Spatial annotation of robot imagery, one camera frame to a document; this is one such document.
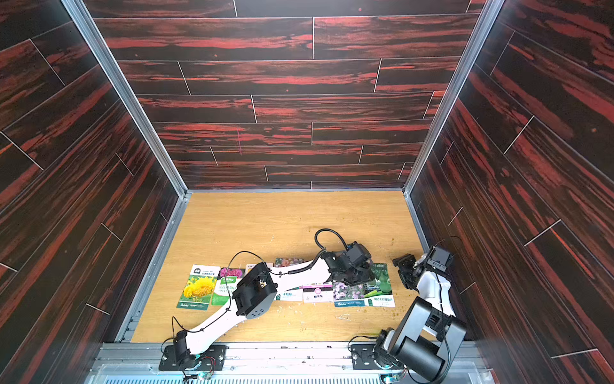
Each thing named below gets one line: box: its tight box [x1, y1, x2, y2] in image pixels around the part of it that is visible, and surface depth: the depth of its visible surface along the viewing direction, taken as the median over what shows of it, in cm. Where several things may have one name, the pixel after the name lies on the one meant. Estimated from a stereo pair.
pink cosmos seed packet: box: [332, 281, 367, 308], surface depth 88 cm
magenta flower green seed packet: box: [211, 267, 247, 306], surface depth 92 cm
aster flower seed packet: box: [302, 284, 335, 304], surface depth 88 cm
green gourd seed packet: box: [363, 262, 396, 308], surface depth 90 cm
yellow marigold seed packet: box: [175, 264, 221, 312], surface depth 90 cm
